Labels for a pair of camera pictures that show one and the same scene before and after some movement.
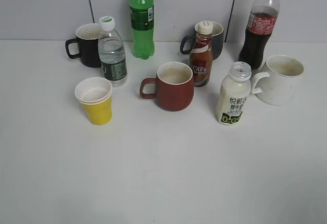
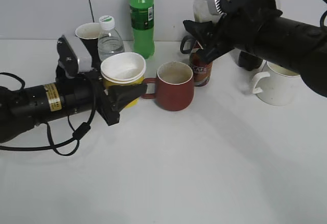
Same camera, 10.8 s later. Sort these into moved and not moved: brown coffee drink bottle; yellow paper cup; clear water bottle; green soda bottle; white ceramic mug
Moved: yellow paper cup
Not moved: brown coffee drink bottle; green soda bottle; white ceramic mug; clear water bottle
